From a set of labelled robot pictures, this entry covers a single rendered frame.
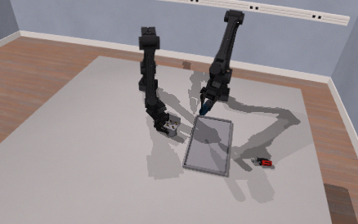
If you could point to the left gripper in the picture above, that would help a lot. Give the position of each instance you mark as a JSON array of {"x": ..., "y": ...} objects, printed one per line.
[{"x": 210, "y": 94}]

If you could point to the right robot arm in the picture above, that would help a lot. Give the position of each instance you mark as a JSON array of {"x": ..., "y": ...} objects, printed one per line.
[{"x": 151, "y": 42}]

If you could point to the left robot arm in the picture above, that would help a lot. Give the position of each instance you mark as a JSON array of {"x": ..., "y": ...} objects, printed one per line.
[{"x": 221, "y": 80}]

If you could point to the grey metal bracket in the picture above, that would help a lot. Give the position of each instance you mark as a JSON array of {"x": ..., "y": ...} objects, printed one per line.
[{"x": 174, "y": 119}]

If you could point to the dark blue nut driver barrel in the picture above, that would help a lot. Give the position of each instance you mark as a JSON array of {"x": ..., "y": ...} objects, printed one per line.
[{"x": 206, "y": 107}]

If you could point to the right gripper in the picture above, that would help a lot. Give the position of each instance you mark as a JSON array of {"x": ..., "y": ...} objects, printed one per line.
[{"x": 160, "y": 123}]

